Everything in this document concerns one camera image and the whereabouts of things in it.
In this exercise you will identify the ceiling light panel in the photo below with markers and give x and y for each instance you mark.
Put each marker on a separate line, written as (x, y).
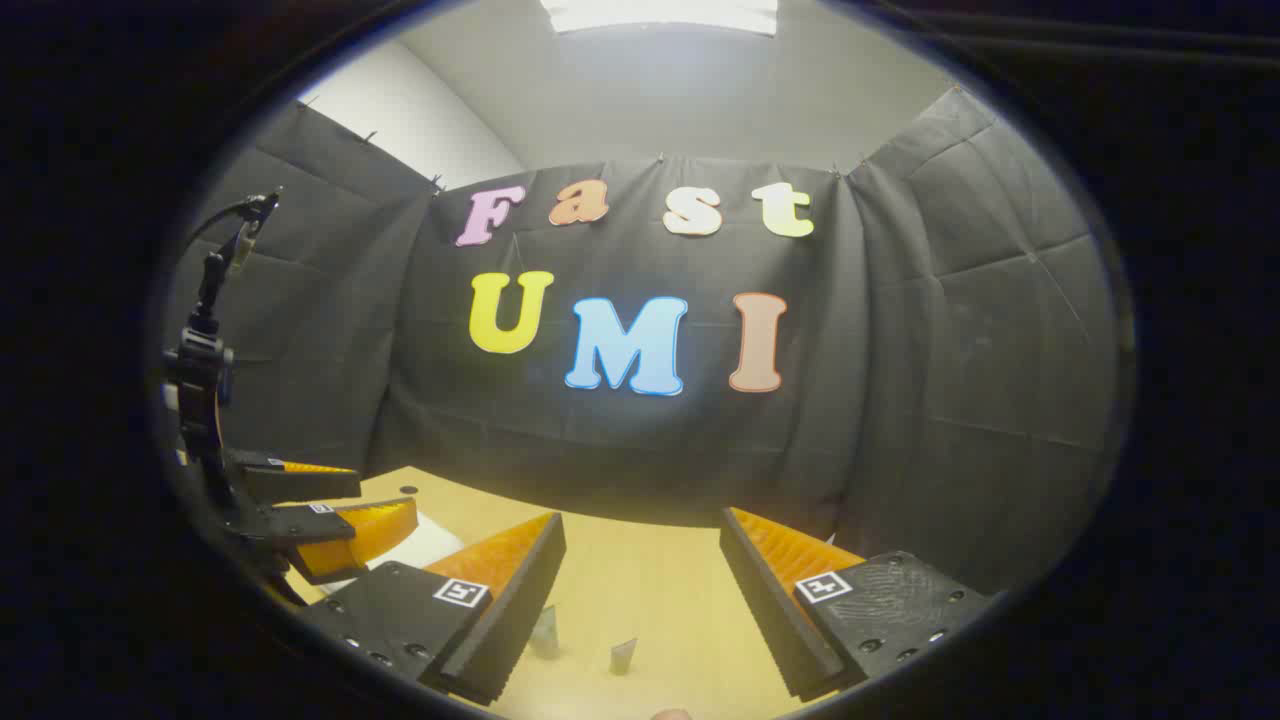
(660, 12)

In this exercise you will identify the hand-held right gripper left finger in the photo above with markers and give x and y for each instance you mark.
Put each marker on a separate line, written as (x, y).
(505, 620)

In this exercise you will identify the pale green skin care tube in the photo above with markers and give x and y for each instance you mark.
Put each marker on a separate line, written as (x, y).
(545, 635)

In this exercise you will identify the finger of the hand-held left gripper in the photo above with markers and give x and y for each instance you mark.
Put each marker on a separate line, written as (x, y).
(300, 485)
(310, 523)

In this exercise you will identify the grey skin care tube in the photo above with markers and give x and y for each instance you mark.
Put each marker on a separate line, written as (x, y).
(622, 656)

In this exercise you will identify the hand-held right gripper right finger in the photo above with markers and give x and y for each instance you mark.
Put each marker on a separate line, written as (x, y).
(775, 610)

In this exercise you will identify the black backdrop cloth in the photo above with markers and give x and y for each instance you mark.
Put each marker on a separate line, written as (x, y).
(900, 350)

